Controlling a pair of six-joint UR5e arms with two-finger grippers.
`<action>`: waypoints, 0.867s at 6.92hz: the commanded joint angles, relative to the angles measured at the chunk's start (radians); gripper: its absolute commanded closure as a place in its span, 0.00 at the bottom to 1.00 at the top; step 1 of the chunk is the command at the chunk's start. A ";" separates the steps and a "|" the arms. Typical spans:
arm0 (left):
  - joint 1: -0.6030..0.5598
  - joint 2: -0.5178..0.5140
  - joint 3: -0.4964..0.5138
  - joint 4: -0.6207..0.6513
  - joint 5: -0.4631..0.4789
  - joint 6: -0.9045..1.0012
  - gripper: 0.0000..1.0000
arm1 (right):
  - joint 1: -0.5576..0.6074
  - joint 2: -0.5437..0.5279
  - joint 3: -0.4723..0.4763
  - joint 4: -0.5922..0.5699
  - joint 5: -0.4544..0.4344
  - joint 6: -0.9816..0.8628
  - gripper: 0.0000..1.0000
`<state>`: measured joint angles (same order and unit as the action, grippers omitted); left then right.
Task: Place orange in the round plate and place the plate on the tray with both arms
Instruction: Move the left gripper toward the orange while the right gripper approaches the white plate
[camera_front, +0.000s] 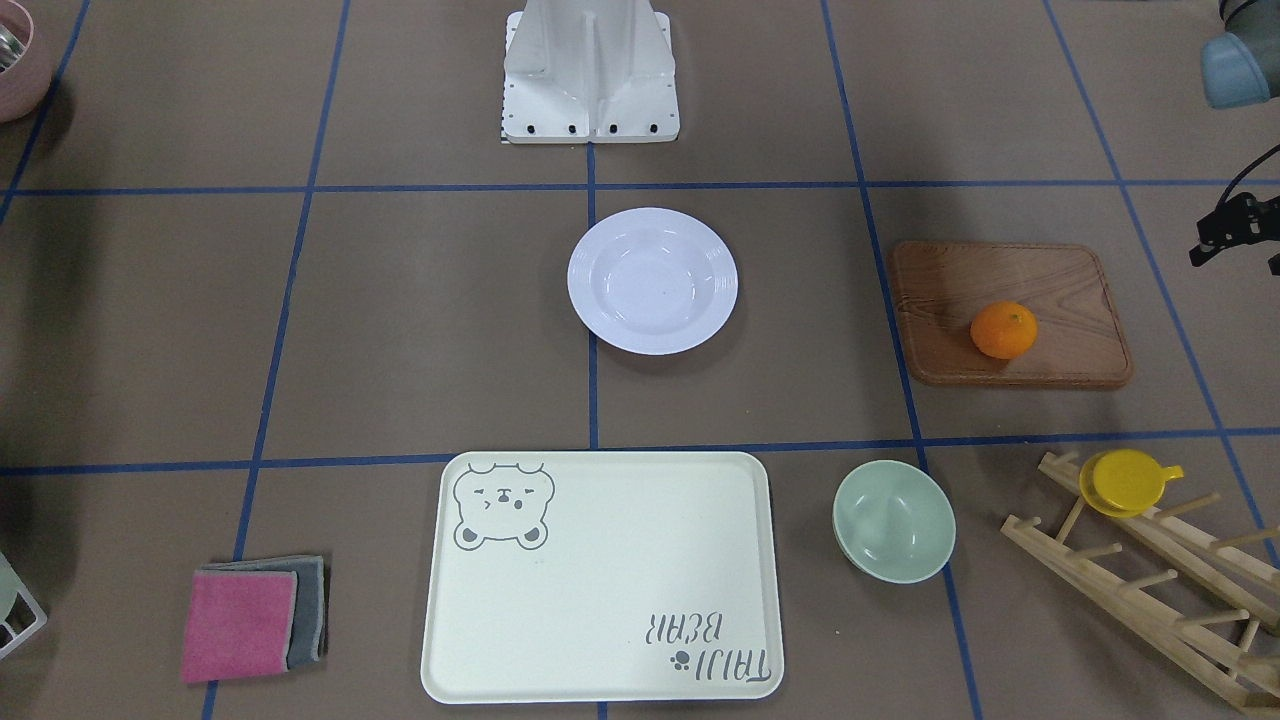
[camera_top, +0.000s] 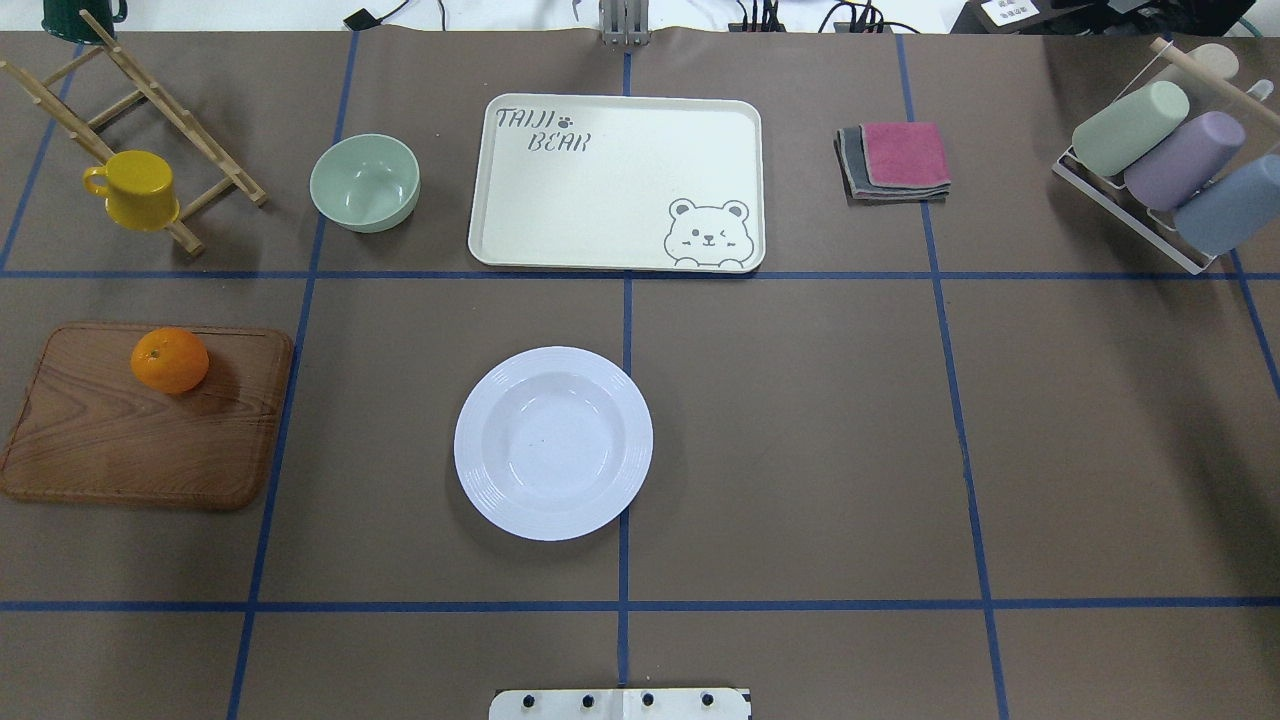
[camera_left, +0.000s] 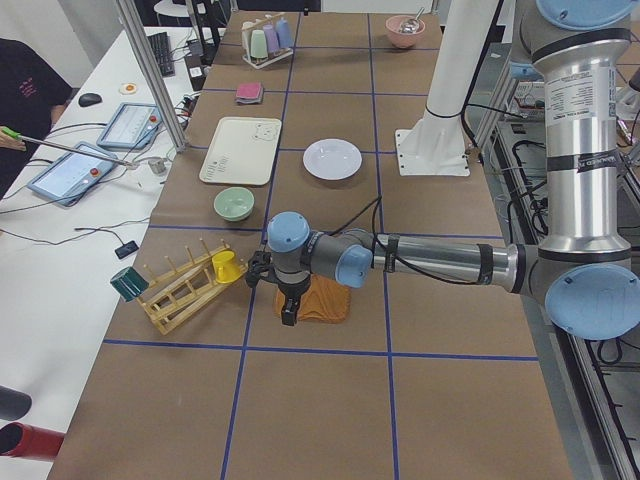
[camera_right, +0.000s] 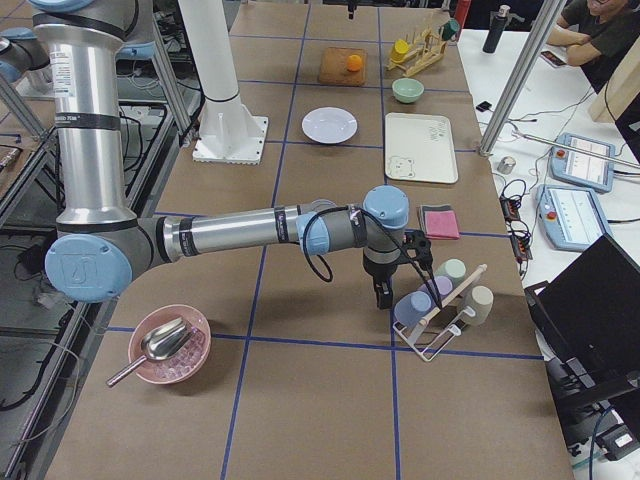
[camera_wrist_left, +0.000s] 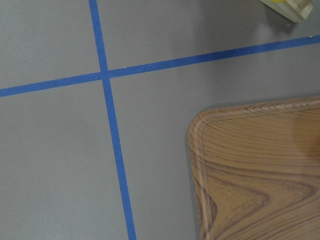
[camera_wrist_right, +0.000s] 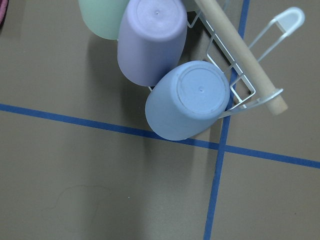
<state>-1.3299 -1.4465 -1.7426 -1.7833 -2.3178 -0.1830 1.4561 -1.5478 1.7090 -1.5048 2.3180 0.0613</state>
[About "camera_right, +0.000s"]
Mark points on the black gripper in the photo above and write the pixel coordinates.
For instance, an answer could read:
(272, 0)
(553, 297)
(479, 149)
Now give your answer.
(379, 276)

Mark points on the orange fruit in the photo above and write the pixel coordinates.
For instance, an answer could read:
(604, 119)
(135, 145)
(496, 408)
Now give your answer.
(354, 63)

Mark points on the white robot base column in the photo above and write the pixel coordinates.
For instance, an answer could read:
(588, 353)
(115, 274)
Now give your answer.
(228, 132)

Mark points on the cream bear tray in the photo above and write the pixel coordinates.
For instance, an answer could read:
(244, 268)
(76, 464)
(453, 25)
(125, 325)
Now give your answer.
(419, 147)

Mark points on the blue tumbler cup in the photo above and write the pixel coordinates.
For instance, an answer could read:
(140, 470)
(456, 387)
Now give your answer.
(412, 308)

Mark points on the purple tumbler cup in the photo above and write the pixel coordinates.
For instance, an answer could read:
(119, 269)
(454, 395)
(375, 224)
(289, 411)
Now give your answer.
(440, 286)

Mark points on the green tumbler cup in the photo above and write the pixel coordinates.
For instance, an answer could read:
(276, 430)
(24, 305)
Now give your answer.
(453, 269)

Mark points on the pink cloth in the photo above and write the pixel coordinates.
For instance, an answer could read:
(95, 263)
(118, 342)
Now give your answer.
(441, 225)

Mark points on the grey cloth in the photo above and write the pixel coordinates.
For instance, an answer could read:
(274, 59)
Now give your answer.
(423, 208)

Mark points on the beige tumbler cup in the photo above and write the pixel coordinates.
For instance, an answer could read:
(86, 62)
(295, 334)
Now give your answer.
(476, 305)

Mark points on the white round plate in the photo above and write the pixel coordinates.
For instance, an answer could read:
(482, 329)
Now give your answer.
(329, 125)

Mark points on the small metal weight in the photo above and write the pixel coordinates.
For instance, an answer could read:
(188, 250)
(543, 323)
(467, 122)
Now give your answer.
(506, 165)

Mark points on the green ceramic bowl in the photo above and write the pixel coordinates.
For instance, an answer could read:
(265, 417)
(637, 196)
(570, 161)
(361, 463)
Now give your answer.
(407, 90)

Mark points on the near teach pendant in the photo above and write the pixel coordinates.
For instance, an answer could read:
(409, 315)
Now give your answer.
(571, 217)

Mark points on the teach pendant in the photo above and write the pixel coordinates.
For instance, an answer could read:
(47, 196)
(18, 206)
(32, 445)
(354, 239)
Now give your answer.
(571, 217)
(583, 170)

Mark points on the metal grabber stick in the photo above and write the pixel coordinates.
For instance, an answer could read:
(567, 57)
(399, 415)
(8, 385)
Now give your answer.
(575, 149)

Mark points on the black monitor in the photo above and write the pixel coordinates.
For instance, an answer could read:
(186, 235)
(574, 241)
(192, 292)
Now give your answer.
(589, 316)

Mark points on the small black sensor puck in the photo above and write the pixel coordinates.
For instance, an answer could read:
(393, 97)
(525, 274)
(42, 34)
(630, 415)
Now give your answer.
(483, 106)

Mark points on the pink bowl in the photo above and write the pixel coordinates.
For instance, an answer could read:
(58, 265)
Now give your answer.
(182, 355)

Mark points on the far teach pendant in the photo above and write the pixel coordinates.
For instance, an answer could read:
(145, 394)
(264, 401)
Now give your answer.
(583, 170)

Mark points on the wooden cutting board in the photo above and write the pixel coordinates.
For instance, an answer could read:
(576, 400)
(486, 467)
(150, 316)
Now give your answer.
(333, 67)

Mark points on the metal scoop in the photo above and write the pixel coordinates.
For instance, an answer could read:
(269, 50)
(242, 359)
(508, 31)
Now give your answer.
(159, 344)

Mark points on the yellow mug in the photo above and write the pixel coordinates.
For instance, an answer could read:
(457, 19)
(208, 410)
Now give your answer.
(399, 51)

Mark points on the wooden cup rack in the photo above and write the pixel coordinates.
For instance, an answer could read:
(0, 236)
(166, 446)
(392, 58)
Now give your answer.
(426, 48)

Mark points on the dark green mug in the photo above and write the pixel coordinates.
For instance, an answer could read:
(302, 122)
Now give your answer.
(449, 30)

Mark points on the black water bottle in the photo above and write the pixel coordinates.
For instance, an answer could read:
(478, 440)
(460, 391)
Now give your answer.
(498, 23)

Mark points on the seated person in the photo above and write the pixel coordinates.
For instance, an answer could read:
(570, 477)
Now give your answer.
(596, 36)

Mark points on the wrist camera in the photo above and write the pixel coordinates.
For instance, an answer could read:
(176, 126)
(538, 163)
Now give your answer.
(418, 248)

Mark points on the white wire cup rack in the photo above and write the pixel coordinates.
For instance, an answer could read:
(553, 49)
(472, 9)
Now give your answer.
(442, 323)

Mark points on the aluminium frame post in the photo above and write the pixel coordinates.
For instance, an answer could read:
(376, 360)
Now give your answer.
(537, 37)

